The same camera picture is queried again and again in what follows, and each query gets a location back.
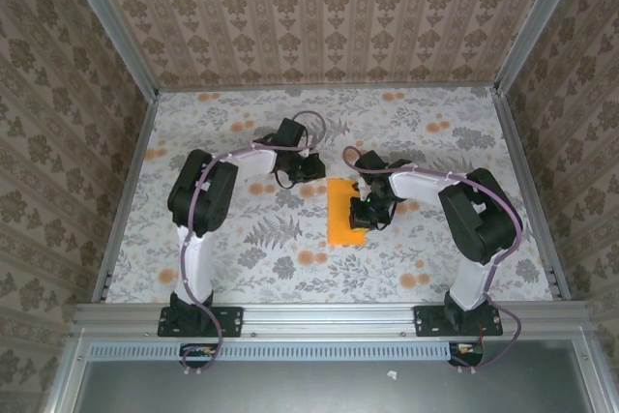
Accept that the orange cloth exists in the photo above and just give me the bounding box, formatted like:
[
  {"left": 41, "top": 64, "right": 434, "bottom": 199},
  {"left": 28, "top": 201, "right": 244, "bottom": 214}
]
[{"left": 327, "top": 178, "right": 368, "bottom": 246}]

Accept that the floral patterned table cover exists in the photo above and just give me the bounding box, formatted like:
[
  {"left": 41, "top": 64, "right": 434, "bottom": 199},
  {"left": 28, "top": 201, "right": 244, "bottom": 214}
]
[{"left": 103, "top": 88, "right": 555, "bottom": 306}]

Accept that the grey metal panel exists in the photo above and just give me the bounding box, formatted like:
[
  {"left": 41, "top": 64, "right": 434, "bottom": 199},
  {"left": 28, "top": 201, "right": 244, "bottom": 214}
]
[{"left": 72, "top": 358, "right": 599, "bottom": 413}]

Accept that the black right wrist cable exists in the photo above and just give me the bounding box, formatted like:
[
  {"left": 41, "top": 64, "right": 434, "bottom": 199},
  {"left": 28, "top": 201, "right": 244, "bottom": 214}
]
[{"left": 374, "top": 199, "right": 398, "bottom": 231}]

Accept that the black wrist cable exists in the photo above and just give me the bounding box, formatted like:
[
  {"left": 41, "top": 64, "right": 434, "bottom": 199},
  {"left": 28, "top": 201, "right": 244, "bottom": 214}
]
[
  {"left": 269, "top": 168, "right": 297, "bottom": 191},
  {"left": 374, "top": 199, "right": 398, "bottom": 231}
]

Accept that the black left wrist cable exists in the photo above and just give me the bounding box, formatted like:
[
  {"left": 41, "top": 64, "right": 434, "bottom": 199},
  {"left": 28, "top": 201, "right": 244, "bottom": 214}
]
[{"left": 269, "top": 168, "right": 297, "bottom": 191}]

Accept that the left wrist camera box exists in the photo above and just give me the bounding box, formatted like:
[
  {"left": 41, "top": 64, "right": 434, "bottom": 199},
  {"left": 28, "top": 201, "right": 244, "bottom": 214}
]
[{"left": 278, "top": 117, "right": 310, "bottom": 149}]

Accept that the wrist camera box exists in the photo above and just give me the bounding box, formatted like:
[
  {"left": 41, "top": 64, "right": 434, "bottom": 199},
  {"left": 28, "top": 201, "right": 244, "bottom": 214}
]
[
  {"left": 278, "top": 117, "right": 310, "bottom": 149},
  {"left": 355, "top": 150, "right": 390, "bottom": 176}
]

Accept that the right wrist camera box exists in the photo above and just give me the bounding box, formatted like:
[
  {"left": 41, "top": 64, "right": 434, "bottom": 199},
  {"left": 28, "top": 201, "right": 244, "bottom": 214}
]
[{"left": 355, "top": 150, "right": 390, "bottom": 176}]

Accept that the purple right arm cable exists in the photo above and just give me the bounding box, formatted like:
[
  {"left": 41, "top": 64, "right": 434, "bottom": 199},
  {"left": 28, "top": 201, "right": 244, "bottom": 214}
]
[{"left": 341, "top": 144, "right": 526, "bottom": 375}]

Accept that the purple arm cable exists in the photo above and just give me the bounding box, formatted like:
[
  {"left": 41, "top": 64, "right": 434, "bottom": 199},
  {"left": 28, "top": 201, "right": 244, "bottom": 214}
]
[
  {"left": 341, "top": 144, "right": 526, "bottom": 375},
  {"left": 178, "top": 110, "right": 335, "bottom": 378}
]

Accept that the aluminium mounting rail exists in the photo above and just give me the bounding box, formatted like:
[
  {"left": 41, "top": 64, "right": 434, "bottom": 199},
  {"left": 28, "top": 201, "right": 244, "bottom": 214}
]
[{"left": 72, "top": 301, "right": 594, "bottom": 339}]

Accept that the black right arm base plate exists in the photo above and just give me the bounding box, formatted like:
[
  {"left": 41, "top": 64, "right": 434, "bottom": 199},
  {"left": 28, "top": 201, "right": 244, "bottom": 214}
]
[{"left": 414, "top": 305, "right": 504, "bottom": 339}]

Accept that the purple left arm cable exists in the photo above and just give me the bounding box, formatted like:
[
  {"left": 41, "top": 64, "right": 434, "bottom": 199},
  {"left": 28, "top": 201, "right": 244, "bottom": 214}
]
[{"left": 178, "top": 110, "right": 335, "bottom": 378}]

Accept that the grey slotted cable duct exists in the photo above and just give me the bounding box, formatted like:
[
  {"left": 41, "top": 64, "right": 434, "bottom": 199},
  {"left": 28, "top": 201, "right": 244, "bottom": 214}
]
[{"left": 89, "top": 340, "right": 485, "bottom": 361}]

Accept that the black connector with wires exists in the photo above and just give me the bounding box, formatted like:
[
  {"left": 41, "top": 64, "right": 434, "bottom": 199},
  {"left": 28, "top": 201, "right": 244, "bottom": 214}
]
[
  {"left": 179, "top": 342, "right": 220, "bottom": 361},
  {"left": 448, "top": 340, "right": 485, "bottom": 361}
]

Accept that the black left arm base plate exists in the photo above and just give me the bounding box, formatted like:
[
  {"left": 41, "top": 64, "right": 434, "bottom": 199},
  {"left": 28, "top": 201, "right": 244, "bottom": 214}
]
[{"left": 158, "top": 305, "right": 244, "bottom": 339}]

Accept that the aluminium side rail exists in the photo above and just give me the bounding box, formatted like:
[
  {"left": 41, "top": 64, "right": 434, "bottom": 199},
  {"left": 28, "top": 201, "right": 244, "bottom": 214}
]
[
  {"left": 492, "top": 88, "right": 572, "bottom": 302},
  {"left": 91, "top": 91, "right": 161, "bottom": 303}
]

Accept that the aluminium corner post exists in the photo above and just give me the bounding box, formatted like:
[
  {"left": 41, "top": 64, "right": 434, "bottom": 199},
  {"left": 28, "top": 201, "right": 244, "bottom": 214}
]
[
  {"left": 55, "top": 0, "right": 161, "bottom": 100},
  {"left": 492, "top": 0, "right": 591, "bottom": 95}
]

